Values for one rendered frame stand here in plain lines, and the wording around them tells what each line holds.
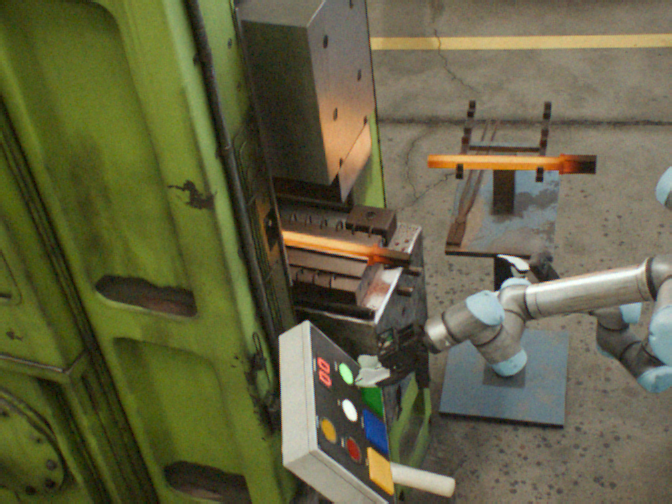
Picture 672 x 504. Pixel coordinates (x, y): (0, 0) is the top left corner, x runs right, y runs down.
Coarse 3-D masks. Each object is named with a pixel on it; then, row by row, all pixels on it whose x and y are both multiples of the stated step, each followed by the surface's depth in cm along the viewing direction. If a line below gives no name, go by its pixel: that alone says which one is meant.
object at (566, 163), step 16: (432, 160) 288; (448, 160) 287; (464, 160) 286; (480, 160) 285; (496, 160) 284; (512, 160) 284; (528, 160) 283; (544, 160) 282; (560, 160) 280; (576, 160) 279; (592, 160) 278
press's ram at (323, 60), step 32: (256, 0) 215; (288, 0) 214; (320, 0) 212; (352, 0) 227; (256, 32) 212; (288, 32) 208; (320, 32) 213; (352, 32) 230; (256, 64) 217; (288, 64) 214; (320, 64) 216; (352, 64) 233; (256, 96) 223; (288, 96) 220; (320, 96) 219; (352, 96) 236; (288, 128) 226; (320, 128) 223; (352, 128) 240; (288, 160) 233; (320, 160) 229
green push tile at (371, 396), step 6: (366, 390) 233; (372, 390) 236; (378, 390) 238; (366, 396) 231; (372, 396) 234; (378, 396) 237; (366, 402) 231; (372, 402) 232; (378, 402) 235; (372, 408) 232; (378, 408) 234
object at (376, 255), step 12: (288, 240) 276; (300, 240) 275; (312, 240) 274; (324, 240) 274; (336, 240) 273; (348, 252) 270; (360, 252) 269; (372, 252) 267; (384, 252) 267; (396, 252) 267; (408, 252) 266; (372, 264) 269; (396, 264) 267; (408, 264) 266
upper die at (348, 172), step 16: (368, 128) 250; (368, 144) 253; (352, 160) 244; (272, 176) 245; (336, 176) 238; (352, 176) 246; (288, 192) 247; (304, 192) 245; (320, 192) 243; (336, 192) 241
